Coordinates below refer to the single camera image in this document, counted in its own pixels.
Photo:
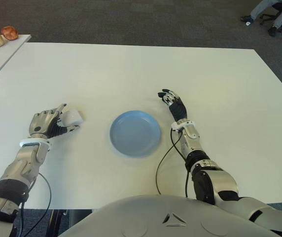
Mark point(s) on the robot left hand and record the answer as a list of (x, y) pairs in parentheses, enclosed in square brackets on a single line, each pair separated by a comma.
[(41, 121)]

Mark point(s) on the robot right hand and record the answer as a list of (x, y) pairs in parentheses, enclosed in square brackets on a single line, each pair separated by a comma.
[(179, 109)]

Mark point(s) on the white square charger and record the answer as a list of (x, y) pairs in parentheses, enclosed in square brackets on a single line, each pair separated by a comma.
[(73, 116)]

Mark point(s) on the robot right arm silver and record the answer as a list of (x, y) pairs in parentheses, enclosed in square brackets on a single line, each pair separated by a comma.
[(222, 180)]

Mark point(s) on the robot left arm silver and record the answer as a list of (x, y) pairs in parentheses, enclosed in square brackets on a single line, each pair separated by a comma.
[(25, 163)]

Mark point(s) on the blue round plate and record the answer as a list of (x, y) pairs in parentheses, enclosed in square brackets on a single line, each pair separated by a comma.
[(135, 134)]

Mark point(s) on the white side table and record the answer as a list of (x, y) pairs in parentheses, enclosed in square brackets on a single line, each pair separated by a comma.
[(0, 56)]

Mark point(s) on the grey robot torso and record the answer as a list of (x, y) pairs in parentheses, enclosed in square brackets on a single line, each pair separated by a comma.
[(170, 217)]

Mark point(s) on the black office chair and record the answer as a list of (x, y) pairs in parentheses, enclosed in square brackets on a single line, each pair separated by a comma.
[(266, 17)]

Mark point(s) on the seated person grey trousers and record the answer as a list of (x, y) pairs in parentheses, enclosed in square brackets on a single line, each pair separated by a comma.
[(281, 17)]

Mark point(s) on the black table frame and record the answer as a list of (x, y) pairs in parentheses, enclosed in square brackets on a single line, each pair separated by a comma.
[(56, 219)]

